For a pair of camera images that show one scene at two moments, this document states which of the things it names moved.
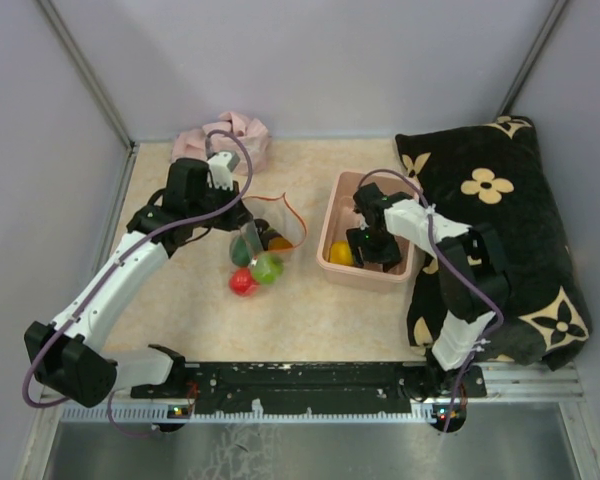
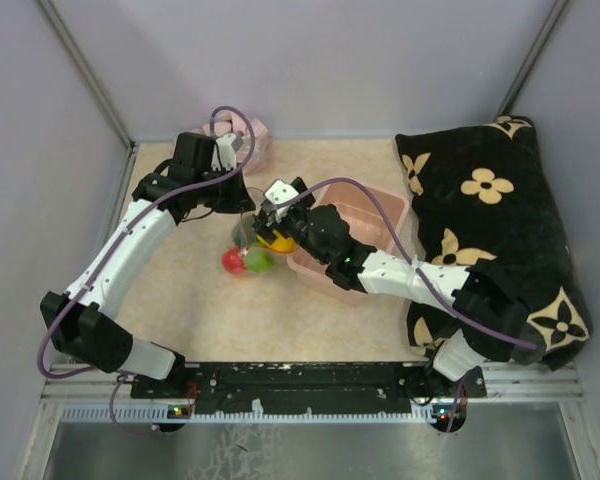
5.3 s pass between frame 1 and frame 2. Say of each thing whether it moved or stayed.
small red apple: moved
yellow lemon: moved
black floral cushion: stayed
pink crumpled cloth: stayed
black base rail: stayed
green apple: moved
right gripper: moved
